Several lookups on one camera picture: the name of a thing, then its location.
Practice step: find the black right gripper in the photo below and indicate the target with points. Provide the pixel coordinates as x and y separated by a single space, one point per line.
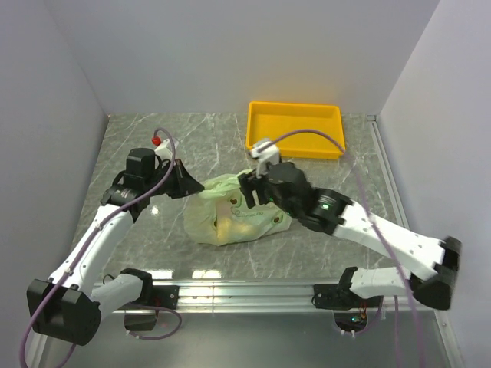
248 182

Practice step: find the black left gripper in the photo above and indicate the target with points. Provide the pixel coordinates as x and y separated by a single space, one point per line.
186 183

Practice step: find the light green plastic bag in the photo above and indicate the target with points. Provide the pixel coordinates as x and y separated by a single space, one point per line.
219 215

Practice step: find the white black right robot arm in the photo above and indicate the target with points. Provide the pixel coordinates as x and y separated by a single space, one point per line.
425 268

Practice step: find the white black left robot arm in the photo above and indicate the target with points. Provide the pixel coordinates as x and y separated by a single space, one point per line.
68 305

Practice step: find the yellow plastic tray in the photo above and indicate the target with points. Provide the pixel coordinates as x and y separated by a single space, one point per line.
274 119

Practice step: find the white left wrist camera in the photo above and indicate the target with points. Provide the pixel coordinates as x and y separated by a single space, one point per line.
163 147

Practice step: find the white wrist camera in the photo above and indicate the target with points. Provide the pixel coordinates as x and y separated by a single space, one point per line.
163 147
265 153

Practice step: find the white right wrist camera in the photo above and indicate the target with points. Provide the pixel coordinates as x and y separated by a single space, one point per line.
265 153

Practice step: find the aluminium front mounting rail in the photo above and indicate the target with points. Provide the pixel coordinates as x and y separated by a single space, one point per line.
256 324

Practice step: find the aluminium corner rail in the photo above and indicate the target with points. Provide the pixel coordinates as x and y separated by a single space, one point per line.
389 179

